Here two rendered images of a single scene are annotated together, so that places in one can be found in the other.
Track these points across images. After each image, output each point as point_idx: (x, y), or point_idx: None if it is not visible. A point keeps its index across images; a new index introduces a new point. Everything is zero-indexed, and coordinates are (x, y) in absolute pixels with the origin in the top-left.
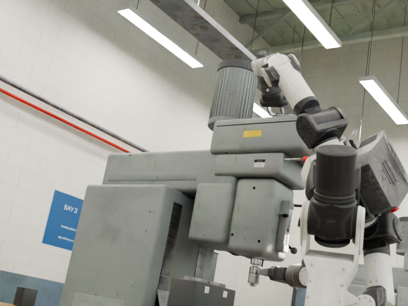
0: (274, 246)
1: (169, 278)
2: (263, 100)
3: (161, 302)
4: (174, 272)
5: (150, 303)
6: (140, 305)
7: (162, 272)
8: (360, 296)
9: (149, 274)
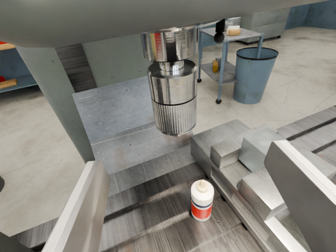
0: None
1: (90, 70)
2: None
3: (85, 111)
4: (99, 55)
5: (75, 113)
6: (59, 120)
7: (67, 68)
8: None
9: (38, 80)
